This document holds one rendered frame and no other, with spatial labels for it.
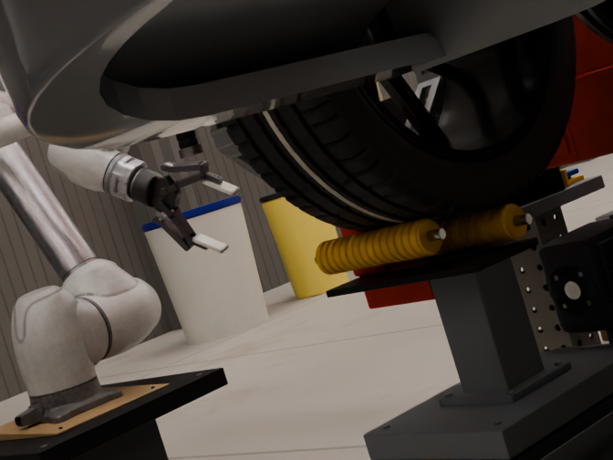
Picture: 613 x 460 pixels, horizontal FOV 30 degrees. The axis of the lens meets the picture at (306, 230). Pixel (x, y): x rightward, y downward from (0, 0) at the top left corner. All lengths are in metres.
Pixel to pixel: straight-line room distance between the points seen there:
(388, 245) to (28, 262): 4.51
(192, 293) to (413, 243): 3.85
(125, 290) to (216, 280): 2.85
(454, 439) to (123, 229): 4.93
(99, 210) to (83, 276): 3.81
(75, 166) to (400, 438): 0.94
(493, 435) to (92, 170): 1.06
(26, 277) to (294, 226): 1.42
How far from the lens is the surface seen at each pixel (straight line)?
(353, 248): 1.85
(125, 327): 2.64
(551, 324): 2.61
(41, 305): 2.53
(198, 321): 5.58
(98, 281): 2.67
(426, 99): 2.18
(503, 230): 1.79
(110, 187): 2.36
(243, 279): 5.57
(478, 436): 1.72
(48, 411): 2.55
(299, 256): 6.07
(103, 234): 6.47
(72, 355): 2.53
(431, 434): 1.79
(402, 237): 1.77
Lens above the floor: 0.67
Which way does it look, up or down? 3 degrees down
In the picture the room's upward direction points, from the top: 17 degrees counter-clockwise
